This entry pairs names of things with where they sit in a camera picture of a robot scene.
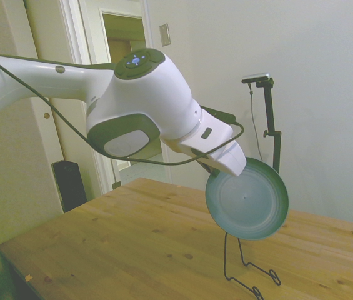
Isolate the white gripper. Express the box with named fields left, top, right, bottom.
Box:
left=191, top=140, right=247, bottom=179

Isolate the teal round plate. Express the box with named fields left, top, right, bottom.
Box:
left=204, top=156, right=289, bottom=241

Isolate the black tower appliance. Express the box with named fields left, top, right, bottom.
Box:
left=52, top=159, right=88, bottom=214

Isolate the brown hallway door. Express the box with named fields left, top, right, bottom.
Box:
left=107, top=37, right=133, bottom=53

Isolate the beige door panel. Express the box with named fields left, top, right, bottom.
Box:
left=0, top=0, right=66, bottom=254

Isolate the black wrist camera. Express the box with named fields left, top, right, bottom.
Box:
left=200, top=105, right=237, bottom=125

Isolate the black jointed bar camera stand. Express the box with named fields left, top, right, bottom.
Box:
left=255, top=77, right=282, bottom=173

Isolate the black wire plate stand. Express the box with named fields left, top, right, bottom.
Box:
left=223, top=232, right=282, bottom=300

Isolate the grey exterior camera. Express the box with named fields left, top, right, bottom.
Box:
left=241, top=72, right=271, bottom=84

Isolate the beige wall switch plate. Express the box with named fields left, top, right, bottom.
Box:
left=159, top=23, right=171, bottom=48

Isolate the white door frame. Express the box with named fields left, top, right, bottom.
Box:
left=59, top=0, right=172, bottom=185

